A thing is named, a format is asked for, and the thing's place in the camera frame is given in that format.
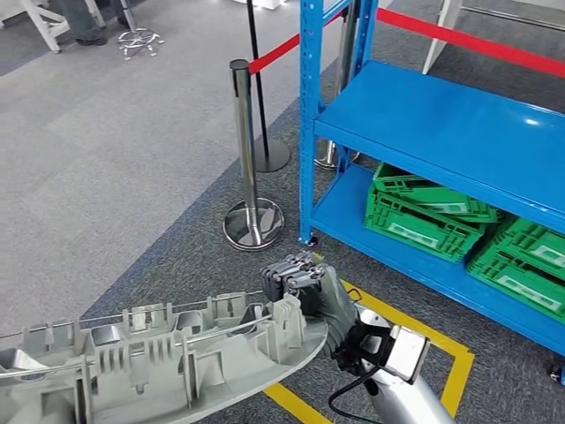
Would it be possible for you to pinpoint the white frame table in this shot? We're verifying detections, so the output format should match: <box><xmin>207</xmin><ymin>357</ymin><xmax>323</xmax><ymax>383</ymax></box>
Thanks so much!
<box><xmin>17</xmin><ymin>0</ymin><xmax>106</xmax><ymax>55</ymax></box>

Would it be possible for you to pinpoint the chrome stanchion post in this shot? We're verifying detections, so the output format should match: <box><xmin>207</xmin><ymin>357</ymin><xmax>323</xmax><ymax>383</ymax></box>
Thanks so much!
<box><xmin>315</xmin><ymin>0</ymin><xmax>361</xmax><ymax>171</ymax></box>
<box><xmin>223</xmin><ymin>58</ymin><xmax>286</xmax><ymax>253</ymax></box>

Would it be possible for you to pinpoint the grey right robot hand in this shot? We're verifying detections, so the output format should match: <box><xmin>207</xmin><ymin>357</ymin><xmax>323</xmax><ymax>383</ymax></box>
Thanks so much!
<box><xmin>259</xmin><ymin>251</ymin><xmax>361</xmax><ymax>361</ymax></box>

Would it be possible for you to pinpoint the chrome swivel chair base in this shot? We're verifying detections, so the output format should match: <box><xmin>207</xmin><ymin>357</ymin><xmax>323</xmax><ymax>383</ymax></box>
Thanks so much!
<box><xmin>117</xmin><ymin>0</ymin><xmax>165</xmax><ymax>62</ymax></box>

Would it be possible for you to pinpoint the blue metal shelf rack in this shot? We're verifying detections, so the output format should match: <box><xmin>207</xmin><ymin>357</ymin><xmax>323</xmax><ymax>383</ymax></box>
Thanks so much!
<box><xmin>299</xmin><ymin>0</ymin><xmax>565</xmax><ymax>388</ymax></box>

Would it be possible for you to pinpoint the black stanchion pole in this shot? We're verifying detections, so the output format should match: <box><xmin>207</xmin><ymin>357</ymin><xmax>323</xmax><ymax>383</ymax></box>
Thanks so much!
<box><xmin>245</xmin><ymin>0</ymin><xmax>293</xmax><ymax>174</ymax></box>

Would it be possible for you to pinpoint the person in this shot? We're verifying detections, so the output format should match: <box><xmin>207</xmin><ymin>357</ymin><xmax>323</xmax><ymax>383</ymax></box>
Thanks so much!
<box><xmin>57</xmin><ymin>0</ymin><xmax>109</xmax><ymax>47</ymax></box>

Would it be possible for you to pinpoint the green plastic crate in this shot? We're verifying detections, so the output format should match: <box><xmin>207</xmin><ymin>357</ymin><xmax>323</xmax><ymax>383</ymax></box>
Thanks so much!
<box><xmin>364</xmin><ymin>186</ymin><xmax>487</xmax><ymax>263</ymax></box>
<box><xmin>373</xmin><ymin>163</ymin><xmax>505</xmax><ymax>224</ymax></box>
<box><xmin>492</xmin><ymin>216</ymin><xmax>565</xmax><ymax>270</ymax></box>
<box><xmin>466</xmin><ymin>239</ymin><xmax>565</xmax><ymax>326</ymax></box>

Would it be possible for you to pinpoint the grey plastic wheel hubcap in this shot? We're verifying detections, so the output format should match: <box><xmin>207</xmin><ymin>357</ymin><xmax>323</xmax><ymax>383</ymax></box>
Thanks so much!
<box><xmin>0</xmin><ymin>291</ymin><xmax>330</xmax><ymax>424</ymax></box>

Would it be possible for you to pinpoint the red barrier belt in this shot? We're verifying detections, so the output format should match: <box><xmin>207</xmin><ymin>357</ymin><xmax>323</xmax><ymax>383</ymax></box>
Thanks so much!
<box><xmin>376</xmin><ymin>6</ymin><xmax>565</xmax><ymax>80</ymax></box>
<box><xmin>248</xmin><ymin>33</ymin><xmax>302</xmax><ymax>76</ymax></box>

